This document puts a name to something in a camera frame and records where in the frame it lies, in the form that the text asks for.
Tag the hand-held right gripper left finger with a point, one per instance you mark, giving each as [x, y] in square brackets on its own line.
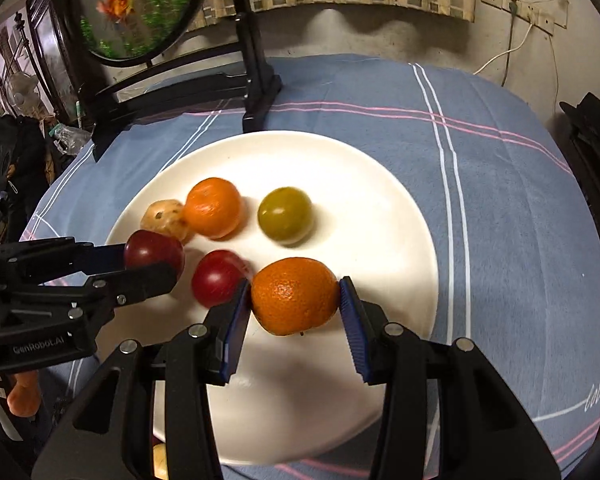
[232, 330]

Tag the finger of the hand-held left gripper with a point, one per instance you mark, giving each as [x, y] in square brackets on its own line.
[140, 282]
[80, 255]

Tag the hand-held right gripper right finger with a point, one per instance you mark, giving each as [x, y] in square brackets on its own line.
[352, 330]

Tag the dark red plum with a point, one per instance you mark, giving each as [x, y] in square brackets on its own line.
[155, 250]

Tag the large orange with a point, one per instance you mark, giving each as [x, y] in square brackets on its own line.
[292, 295]

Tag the white round plate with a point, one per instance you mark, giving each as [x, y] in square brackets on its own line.
[370, 240]

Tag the person's left hand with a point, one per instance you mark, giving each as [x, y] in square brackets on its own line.
[22, 395]

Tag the tan spotted fruit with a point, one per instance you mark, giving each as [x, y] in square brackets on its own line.
[162, 217]

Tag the medium tangerine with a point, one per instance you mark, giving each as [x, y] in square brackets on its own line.
[212, 207]

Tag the clear plastic bag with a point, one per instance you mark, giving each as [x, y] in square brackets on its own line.
[67, 137]

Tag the green round citrus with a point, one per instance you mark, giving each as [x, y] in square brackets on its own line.
[285, 215]

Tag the pale yellow fruit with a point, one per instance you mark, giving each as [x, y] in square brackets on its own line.
[160, 457]

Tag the white standing fan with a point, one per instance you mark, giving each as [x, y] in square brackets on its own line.
[20, 92]

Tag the blue striped tablecloth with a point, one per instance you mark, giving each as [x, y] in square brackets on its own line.
[480, 210]

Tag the dark wooden cabinet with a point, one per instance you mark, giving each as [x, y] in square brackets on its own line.
[45, 50]

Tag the round fish picture on stand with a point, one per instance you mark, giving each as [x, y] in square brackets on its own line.
[130, 10]

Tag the black hat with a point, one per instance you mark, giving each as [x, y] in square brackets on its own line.
[592, 115]

